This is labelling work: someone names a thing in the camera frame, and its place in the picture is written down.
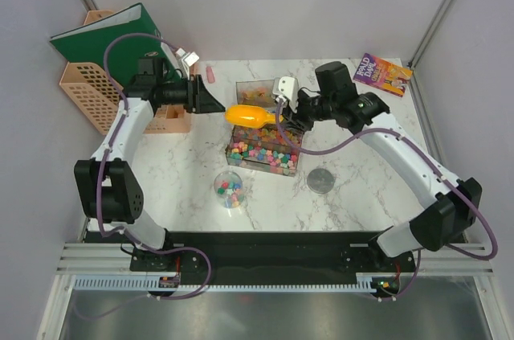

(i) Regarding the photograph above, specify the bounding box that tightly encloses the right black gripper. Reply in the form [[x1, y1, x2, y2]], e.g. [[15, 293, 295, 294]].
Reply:
[[280, 89, 337, 132]]

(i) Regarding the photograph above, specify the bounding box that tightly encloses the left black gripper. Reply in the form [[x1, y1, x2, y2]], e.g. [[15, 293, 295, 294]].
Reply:
[[157, 76, 225, 115]]

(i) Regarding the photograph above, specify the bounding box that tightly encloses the yellow plastic scoop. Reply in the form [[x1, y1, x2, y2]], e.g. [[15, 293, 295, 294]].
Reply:
[[225, 104, 284, 129]]

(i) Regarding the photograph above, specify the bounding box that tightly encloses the clear four-compartment candy box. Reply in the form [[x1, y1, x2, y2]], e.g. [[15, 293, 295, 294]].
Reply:
[[225, 80, 300, 177]]

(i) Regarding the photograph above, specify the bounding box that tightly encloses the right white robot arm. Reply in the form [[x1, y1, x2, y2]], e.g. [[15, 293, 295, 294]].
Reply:
[[273, 61, 482, 271]]

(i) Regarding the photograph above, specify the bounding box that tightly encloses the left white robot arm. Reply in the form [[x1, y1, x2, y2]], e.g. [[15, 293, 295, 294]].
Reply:
[[74, 56, 226, 270]]

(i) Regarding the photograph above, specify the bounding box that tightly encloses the pink highlighter pen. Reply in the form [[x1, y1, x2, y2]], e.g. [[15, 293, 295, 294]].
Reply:
[[206, 66, 215, 84]]

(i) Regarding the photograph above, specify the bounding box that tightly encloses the clear round lid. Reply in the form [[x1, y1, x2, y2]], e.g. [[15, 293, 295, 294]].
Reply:
[[306, 167, 335, 195]]

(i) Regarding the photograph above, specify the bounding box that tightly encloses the Roald Dahl book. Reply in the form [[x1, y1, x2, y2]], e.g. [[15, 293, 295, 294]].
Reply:
[[353, 53, 413, 97]]

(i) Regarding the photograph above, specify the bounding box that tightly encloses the clear plastic cup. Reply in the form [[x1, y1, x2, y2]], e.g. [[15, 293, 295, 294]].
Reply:
[[213, 171, 245, 209]]

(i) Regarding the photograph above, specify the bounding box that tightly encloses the peach plastic file rack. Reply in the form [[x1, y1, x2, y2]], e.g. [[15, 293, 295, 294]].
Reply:
[[59, 10, 182, 135]]

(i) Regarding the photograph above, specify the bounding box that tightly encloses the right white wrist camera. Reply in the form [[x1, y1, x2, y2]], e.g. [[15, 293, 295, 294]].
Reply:
[[271, 76, 300, 113]]

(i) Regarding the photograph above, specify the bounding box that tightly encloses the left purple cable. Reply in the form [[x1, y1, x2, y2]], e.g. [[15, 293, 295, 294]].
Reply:
[[71, 32, 213, 321]]

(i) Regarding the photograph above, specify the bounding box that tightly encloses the green ring binder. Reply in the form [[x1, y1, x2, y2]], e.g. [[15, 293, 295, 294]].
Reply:
[[50, 2, 181, 86]]

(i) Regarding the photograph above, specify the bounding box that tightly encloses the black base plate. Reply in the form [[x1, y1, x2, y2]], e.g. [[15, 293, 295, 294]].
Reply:
[[130, 231, 415, 284]]

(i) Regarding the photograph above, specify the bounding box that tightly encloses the white slotted cable duct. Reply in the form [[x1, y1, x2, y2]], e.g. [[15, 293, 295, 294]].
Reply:
[[73, 275, 377, 293]]

